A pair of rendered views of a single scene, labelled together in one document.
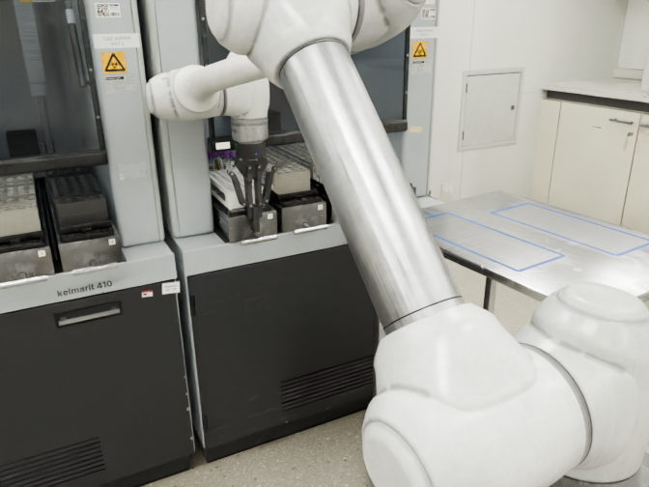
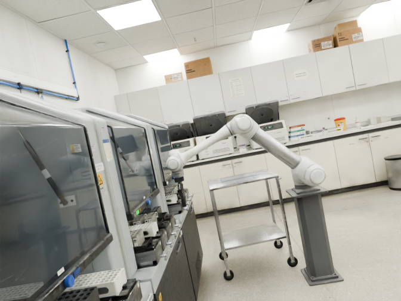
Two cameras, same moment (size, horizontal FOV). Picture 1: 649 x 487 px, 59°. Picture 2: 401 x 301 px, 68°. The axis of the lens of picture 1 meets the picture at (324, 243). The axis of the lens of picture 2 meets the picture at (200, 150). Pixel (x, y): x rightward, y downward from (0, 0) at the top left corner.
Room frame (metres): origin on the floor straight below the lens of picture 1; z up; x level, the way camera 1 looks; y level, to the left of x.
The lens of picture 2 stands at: (0.07, 2.02, 1.29)
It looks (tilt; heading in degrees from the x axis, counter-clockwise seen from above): 3 degrees down; 301
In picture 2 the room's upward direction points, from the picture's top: 11 degrees counter-clockwise
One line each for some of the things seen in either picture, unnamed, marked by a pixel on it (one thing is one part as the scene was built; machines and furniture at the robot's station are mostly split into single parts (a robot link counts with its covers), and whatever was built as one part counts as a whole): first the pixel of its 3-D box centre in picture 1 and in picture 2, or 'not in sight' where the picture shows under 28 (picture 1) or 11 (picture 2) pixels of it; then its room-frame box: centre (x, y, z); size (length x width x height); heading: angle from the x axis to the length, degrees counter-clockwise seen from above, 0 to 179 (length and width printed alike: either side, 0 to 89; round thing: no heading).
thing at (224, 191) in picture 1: (229, 186); (157, 202); (1.60, 0.27, 0.83); 0.30 x 0.10 x 0.06; 27
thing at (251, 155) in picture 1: (251, 158); (179, 182); (1.42, 0.18, 0.96); 0.08 x 0.07 x 0.09; 117
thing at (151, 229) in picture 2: not in sight; (129, 234); (1.29, 0.91, 0.83); 0.30 x 0.10 x 0.06; 27
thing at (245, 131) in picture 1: (249, 129); (178, 173); (1.42, 0.18, 1.03); 0.09 x 0.09 x 0.06
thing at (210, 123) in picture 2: not in sight; (212, 134); (2.36, -2.26, 1.24); 0.62 x 0.56 x 0.69; 117
